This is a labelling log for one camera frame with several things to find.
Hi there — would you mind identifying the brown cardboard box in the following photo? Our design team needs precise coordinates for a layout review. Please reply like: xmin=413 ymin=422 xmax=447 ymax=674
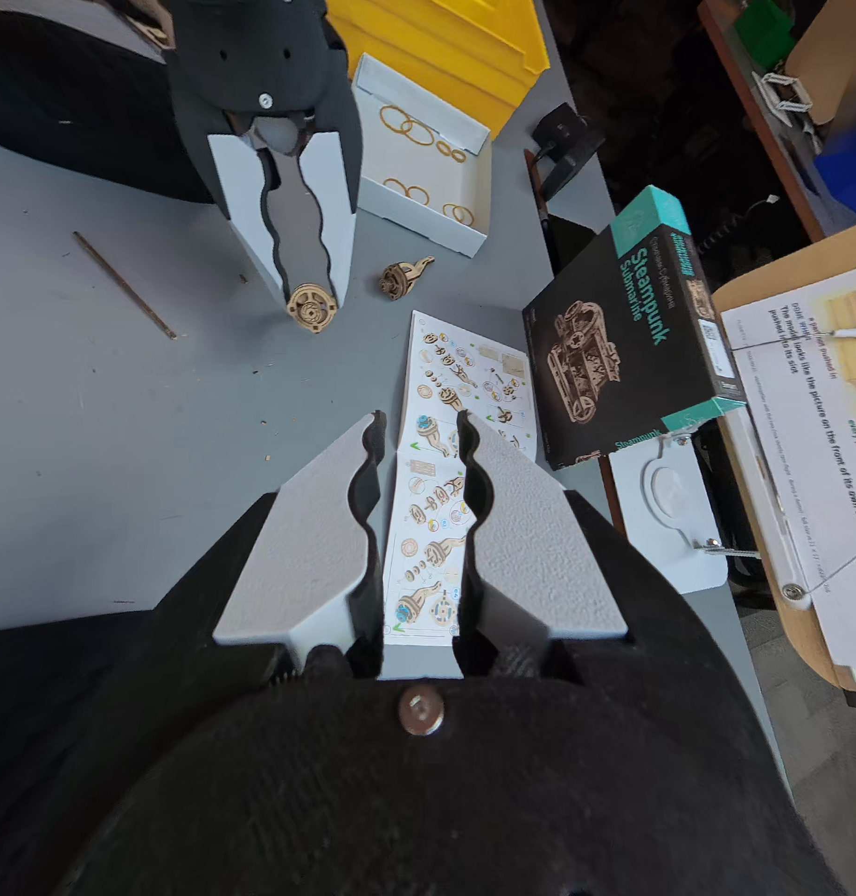
xmin=785 ymin=0 xmax=856 ymax=127

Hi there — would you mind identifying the illustrated instruction booklet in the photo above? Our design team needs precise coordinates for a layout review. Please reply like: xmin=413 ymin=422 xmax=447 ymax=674
xmin=382 ymin=310 xmax=538 ymax=646

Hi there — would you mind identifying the small wooden part with hook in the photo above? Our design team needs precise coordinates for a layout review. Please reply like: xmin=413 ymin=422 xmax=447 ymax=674
xmin=379 ymin=256 xmax=436 ymax=299

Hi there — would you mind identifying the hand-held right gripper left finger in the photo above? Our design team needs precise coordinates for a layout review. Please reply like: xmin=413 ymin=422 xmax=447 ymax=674
xmin=212 ymin=411 xmax=388 ymax=662

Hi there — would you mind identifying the yellow plastic bin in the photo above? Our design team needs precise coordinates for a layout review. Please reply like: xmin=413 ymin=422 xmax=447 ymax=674
xmin=326 ymin=0 xmax=549 ymax=141

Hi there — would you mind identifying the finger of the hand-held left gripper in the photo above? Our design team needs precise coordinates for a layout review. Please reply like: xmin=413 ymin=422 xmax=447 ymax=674
xmin=297 ymin=129 xmax=360 ymax=303
xmin=209 ymin=133 xmax=293 ymax=310

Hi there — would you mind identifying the group of tan rubber bands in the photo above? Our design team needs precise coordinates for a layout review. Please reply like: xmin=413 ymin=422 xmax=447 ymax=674
xmin=379 ymin=104 xmax=476 ymax=226

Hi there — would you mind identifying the wooden board with instruction sheet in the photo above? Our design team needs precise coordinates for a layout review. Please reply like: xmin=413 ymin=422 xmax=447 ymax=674
xmin=711 ymin=220 xmax=856 ymax=708

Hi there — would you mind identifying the green plastic bin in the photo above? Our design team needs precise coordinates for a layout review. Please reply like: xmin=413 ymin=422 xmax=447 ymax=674
xmin=732 ymin=0 xmax=798 ymax=71

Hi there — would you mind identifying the acrylic sign holder with sheet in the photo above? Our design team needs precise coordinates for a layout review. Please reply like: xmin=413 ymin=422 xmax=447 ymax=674
xmin=720 ymin=262 xmax=856 ymax=690

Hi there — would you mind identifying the white cardboard tray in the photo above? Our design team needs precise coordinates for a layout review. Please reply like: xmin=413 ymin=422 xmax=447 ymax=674
xmin=351 ymin=52 xmax=492 ymax=259

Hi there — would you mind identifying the black coiled cable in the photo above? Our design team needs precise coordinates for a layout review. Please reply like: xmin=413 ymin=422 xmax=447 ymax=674
xmin=697 ymin=210 xmax=747 ymax=253

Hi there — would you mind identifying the black desk clamp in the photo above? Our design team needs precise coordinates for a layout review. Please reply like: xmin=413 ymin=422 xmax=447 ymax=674
xmin=529 ymin=101 xmax=608 ymax=200

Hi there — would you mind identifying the round wooden model assembly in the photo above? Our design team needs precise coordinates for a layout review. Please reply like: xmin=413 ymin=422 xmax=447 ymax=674
xmin=285 ymin=282 xmax=339 ymax=334

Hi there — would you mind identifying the white plastic plate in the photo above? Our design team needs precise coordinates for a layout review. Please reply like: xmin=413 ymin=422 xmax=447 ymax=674
xmin=608 ymin=434 xmax=730 ymax=596

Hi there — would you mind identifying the white metal clip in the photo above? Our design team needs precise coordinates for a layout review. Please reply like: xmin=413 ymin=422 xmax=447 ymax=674
xmin=752 ymin=70 xmax=815 ymax=116

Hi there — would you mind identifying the black model kit box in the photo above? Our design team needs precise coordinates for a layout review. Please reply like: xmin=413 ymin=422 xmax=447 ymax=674
xmin=522 ymin=185 xmax=748 ymax=471

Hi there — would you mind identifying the wooden desk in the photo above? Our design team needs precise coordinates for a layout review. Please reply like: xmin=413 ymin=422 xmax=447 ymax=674
xmin=697 ymin=0 xmax=856 ymax=242

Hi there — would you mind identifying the thin brown wooden stick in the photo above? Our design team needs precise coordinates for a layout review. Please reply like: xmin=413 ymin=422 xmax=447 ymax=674
xmin=73 ymin=231 xmax=178 ymax=341

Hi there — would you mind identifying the blue plastic bin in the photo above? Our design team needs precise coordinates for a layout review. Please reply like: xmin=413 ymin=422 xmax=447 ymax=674
xmin=813 ymin=126 xmax=856 ymax=218

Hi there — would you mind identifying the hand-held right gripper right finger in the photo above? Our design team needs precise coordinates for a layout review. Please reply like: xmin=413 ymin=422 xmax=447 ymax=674
xmin=454 ymin=409 xmax=628 ymax=666

